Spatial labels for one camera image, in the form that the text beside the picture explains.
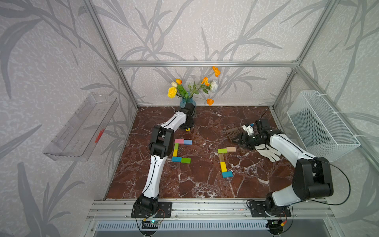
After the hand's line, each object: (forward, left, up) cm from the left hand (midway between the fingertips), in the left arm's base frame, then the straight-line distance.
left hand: (189, 125), depth 107 cm
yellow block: (-4, +1, -1) cm, 4 cm away
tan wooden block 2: (-25, -21, 0) cm, 33 cm away
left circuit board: (-59, +17, -4) cm, 61 cm away
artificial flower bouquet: (+13, +8, +22) cm, 27 cm away
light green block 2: (-19, -23, -2) cm, 30 cm away
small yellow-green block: (-22, +8, -1) cm, 23 cm away
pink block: (-13, +6, -1) cm, 14 cm away
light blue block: (-14, 0, -1) cm, 14 cm away
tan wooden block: (-19, -28, -1) cm, 34 cm away
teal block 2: (-35, -24, 0) cm, 43 cm away
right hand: (-20, -29, +10) cm, 37 cm away
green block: (-27, +1, -2) cm, 27 cm away
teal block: (-26, +7, -1) cm, 27 cm away
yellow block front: (-31, -22, 0) cm, 38 cm away
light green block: (-17, +8, -1) cm, 19 cm away
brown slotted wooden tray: (-6, -32, -1) cm, 32 cm away
